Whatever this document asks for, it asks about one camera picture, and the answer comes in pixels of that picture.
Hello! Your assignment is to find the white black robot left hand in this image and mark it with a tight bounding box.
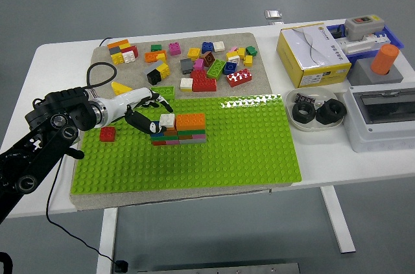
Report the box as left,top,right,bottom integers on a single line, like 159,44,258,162
102,87,174,135

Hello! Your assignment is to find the red square brick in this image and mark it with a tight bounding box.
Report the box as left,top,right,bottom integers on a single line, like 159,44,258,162
99,126,117,143

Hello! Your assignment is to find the white and orange brick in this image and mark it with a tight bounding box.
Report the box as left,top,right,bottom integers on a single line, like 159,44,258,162
159,113,176,128

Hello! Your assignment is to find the yellow curved brick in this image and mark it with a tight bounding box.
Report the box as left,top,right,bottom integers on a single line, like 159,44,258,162
111,81,134,95

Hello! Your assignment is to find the black toy brick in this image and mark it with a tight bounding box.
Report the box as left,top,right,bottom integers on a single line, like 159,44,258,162
146,70,163,86

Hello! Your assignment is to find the lime three-stud brick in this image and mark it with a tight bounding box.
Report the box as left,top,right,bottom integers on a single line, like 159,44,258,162
150,86,175,100

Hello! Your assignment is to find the grey sloped brick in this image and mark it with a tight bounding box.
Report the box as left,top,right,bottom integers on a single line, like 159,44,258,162
141,60,163,76

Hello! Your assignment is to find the yellow toy brick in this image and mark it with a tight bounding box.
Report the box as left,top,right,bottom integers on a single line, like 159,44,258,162
157,62,171,80

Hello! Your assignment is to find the orange toy brick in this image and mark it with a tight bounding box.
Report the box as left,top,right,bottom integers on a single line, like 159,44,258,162
144,50,163,63

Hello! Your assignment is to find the red toy brick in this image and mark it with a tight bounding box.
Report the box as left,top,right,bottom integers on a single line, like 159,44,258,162
121,43,139,57

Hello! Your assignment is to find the orange flat brick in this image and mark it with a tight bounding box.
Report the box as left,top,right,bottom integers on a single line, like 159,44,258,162
107,39,130,50

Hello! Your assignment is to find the large orange brick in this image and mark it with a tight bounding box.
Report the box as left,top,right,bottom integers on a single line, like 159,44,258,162
174,113,207,131

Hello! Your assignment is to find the dark grey brick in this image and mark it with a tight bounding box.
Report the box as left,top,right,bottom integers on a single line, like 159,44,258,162
180,58,195,76

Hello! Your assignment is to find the large red stepped brick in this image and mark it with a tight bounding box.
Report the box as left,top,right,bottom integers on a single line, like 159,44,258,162
189,69,218,93

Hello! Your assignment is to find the lime long brick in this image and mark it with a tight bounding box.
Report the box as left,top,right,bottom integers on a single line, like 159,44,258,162
206,59,227,80

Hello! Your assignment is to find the green studded baseplate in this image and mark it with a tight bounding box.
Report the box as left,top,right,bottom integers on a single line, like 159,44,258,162
70,94,303,196

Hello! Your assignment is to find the red long brick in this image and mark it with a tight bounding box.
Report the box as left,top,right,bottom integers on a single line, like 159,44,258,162
226,69,254,89

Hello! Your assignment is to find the grey-brown mat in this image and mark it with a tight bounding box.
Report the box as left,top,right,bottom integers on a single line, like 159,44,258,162
69,32,294,212

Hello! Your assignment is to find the white table leg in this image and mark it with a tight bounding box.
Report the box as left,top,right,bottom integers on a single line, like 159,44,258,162
96,207,119,274
320,186,357,255

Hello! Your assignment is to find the small purple circuit module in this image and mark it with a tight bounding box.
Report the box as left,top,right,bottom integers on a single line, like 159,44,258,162
294,92,316,105

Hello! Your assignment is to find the yellow white cardboard box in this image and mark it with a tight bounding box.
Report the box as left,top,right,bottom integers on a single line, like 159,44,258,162
276,22,353,89

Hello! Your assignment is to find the white dish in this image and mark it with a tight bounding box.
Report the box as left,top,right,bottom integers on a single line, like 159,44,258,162
285,88,346,133

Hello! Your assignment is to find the large black hex nut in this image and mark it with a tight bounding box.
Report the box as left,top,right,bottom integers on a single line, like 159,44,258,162
315,98,347,126

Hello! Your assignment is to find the white electrical component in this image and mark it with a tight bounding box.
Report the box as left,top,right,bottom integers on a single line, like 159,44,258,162
335,32,392,58

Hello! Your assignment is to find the grey block base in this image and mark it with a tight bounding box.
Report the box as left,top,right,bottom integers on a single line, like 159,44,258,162
346,58,405,87

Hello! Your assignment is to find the orange cylinder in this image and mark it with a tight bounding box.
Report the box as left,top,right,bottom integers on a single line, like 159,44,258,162
370,43,399,76

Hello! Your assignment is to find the blue plastic tray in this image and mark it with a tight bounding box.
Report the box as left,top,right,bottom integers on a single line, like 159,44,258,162
326,23,405,65

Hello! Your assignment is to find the thin black cable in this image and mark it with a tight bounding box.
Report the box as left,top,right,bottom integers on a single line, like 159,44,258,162
46,36,117,262

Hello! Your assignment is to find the silver metal bracket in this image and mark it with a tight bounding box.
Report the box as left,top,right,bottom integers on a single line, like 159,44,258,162
263,10,286,25

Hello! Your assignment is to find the grey electrical enclosure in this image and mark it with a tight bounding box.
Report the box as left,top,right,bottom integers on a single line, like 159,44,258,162
342,82,415,154

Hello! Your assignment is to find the grey switch box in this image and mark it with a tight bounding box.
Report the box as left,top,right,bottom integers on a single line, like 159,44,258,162
343,14,386,43

